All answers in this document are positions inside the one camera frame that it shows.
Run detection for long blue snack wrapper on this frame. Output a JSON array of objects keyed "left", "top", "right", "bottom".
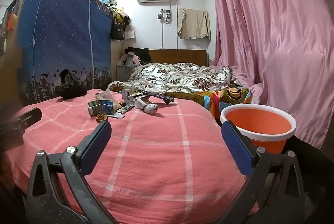
[{"left": 122, "top": 88, "right": 175, "bottom": 105}]

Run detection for pink checked blanket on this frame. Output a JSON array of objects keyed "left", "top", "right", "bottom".
[{"left": 10, "top": 88, "right": 259, "bottom": 224}]

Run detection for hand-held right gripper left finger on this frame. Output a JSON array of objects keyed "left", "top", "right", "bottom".
[{"left": 25, "top": 120, "right": 118, "bottom": 224}]

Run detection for beige hanging towel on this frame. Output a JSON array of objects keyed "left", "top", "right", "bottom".
[{"left": 177, "top": 8, "right": 211, "bottom": 40}]

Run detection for white nightstand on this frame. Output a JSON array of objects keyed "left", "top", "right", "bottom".
[{"left": 116, "top": 61, "right": 136, "bottom": 81}]

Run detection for black bag with strap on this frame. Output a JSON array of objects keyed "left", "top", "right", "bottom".
[{"left": 55, "top": 69, "right": 88, "bottom": 98}]

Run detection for wooden headboard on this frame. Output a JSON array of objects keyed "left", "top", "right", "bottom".
[{"left": 148, "top": 50, "right": 209, "bottom": 67}]

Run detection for small white green sachet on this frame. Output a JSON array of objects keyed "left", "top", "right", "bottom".
[{"left": 113, "top": 105, "right": 135, "bottom": 119}]

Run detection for clear plastic wrapper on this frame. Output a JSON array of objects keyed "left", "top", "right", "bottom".
[{"left": 95, "top": 91, "right": 115, "bottom": 102}]

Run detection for green blue packet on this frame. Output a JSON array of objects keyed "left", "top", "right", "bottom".
[{"left": 87, "top": 99, "right": 115, "bottom": 115}]

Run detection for pink curtain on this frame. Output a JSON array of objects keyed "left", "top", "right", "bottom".
[{"left": 207, "top": 0, "right": 334, "bottom": 149}]

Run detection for silver wrapper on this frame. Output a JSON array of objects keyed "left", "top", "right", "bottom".
[{"left": 134, "top": 97, "right": 159, "bottom": 115}]

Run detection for hanging clothes on rail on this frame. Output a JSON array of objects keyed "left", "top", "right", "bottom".
[{"left": 0, "top": 0, "right": 25, "bottom": 39}]

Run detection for hanging yellow black clothes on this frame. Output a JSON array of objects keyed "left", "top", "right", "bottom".
[{"left": 112, "top": 6, "right": 131, "bottom": 26}]

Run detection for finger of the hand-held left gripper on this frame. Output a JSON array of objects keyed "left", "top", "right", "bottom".
[{"left": 6, "top": 108, "right": 43, "bottom": 130}]

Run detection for pile of clothes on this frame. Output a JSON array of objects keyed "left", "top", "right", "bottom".
[{"left": 119, "top": 47, "right": 152, "bottom": 69}]

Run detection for orange bucket with white rim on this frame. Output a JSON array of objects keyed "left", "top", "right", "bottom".
[{"left": 220, "top": 105, "right": 297, "bottom": 155}]

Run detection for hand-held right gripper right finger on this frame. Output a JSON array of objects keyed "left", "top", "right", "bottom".
[{"left": 220, "top": 120, "right": 306, "bottom": 224}]

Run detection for floral brown white quilt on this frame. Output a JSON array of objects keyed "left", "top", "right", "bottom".
[{"left": 107, "top": 63, "right": 242, "bottom": 95}]

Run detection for wall socket with plugs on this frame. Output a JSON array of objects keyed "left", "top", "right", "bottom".
[{"left": 157, "top": 8, "right": 173, "bottom": 23}]

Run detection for hanging black bag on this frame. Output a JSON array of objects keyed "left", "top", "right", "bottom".
[{"left": 111, "top": 21, "right": 126, "bottom": 40}]

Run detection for blue fabric wardrobe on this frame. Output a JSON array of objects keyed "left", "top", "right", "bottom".
[{"left": 16, "top": 0, "right": 114, "bottom": 107}]

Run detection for colourful cartoon bed sheet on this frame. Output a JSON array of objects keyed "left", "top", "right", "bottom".
[{"left": 162, "top": 84, "right": 253, "bottom": 119}]

